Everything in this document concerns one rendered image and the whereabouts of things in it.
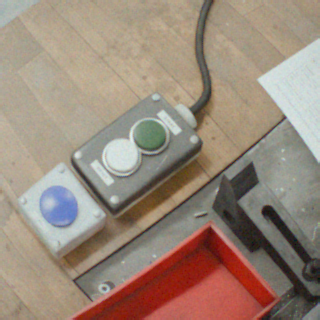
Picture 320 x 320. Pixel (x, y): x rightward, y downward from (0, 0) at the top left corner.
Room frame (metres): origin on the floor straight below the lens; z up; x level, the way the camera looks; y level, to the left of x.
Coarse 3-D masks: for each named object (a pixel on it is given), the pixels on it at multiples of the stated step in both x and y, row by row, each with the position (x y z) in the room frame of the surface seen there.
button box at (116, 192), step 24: (120, 120) 0.41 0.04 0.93; (168, 120) 0.41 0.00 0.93; (192, 120) 0.42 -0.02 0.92; (96, 144) 0.38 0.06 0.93; (168, 144) 0.39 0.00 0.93; (192, 144) 0.40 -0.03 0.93; (72, 168) 0.36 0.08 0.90; (96, 168) 0.36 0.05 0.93; (144, 168) 0.37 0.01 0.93; (168, 168) 0.37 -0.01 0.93; (96, 192) 0.34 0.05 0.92; (120, 192) 0.34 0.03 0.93; (144, 192) 0.35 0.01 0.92
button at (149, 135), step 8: (144, 120) 0.41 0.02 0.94; (152, 120) 0.41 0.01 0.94; (136, 128) 0.40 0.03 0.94; (144, 128) 0.40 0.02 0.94; (152, 128) 0.40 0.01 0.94; (160, 128) 0.40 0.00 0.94; (136, 136) 0.39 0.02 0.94; (144, 136) 0.39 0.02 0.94; (152, 136) 0.39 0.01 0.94; (160, 136) 0.39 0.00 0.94; (136, 144) 0.38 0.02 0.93; (144, 144) 0.38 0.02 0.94; (152, 144) 0.39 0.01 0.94; (160, 144) 0.39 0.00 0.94
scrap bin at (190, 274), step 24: (192, 240) 0.30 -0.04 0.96; (216, 240) 0.30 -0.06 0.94; (168, 264) 0.28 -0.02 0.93; (192, 264) 0.29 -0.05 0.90; (216, 264) 0.29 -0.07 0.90; (240, 264) 0.28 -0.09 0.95; (120, 288) 0.23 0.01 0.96; (144, 288) 0.25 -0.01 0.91; (168, 288) 0.26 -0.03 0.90; (192, 288) 0.26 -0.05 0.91; (216, 288) 0.26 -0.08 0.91; (240, 288) 0.27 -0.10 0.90; (264, 288) 0.25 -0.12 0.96; (96, 312) 0.21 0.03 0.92; (120, 312) 0.22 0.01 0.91; (144, 312) 0.22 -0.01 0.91; (168, 312) 0.23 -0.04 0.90; (192, 312) 0.23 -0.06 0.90; (216, 312) 0.23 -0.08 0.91; (240, 312) 0.24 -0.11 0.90; (264, 312) 0.22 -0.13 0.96
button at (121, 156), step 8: (112, 144) 0.38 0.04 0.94; (120, 144) 0.38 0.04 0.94; (128, 144) 0.38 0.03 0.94; (112, 152) 0.37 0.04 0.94; (120, 152) 0.37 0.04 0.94; (128, 152) 0.37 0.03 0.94; (136, 152) 0.38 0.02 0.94; (112, 160) 0.36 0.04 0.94; (120, 160) 0.37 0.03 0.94; (128, 160) 0.37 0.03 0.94; (136, 160) 0.37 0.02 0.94; (112, 168) 0.36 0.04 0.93; (120, 168) 0.36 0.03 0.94; (128, 168) 0.36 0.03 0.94
